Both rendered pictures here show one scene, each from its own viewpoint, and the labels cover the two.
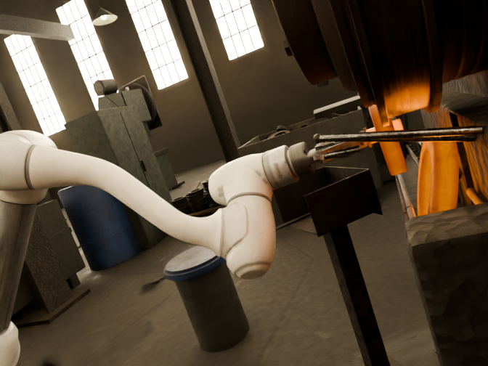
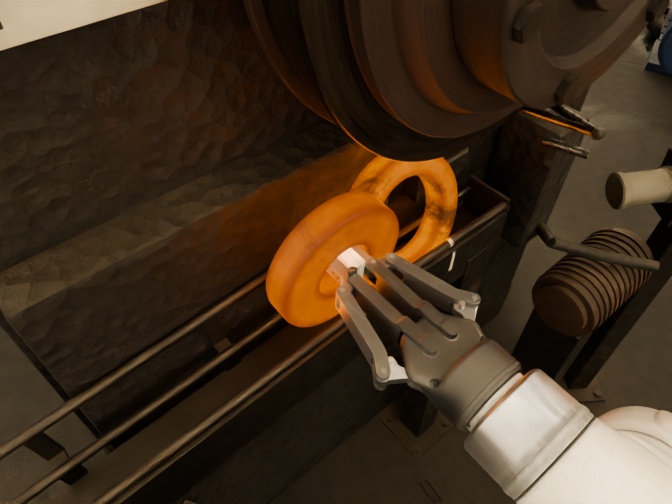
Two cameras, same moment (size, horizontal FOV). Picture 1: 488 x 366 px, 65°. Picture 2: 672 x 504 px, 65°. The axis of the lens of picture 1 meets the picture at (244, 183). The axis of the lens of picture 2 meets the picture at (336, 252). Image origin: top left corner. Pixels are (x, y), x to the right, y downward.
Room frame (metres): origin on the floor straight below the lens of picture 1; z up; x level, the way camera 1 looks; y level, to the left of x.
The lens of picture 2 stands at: (1.09, -0.14, 1.23)
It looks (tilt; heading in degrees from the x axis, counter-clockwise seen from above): 48 degrees down; 209
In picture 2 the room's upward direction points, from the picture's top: straight up
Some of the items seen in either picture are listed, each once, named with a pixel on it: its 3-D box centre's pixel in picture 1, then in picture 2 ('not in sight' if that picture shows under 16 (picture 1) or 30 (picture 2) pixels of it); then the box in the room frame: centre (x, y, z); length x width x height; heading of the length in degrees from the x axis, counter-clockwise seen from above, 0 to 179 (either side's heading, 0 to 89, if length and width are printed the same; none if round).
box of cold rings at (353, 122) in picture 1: (312, 161); not in sight; (3.39, -0.65, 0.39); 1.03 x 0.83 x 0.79; 72
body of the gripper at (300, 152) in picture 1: (313, 155); (453, 362); (0.84, -0.16, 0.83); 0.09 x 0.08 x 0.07; 69
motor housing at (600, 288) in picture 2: not in sight; (557, 338); (0.33, -0.02, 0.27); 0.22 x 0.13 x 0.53; 158
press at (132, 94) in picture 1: (136, 135); not in sight; (8.54, 1.87, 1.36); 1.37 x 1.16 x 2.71; 58
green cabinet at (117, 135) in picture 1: (128, 178); not in sight; (4.29, 1.20, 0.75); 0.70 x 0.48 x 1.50; 158
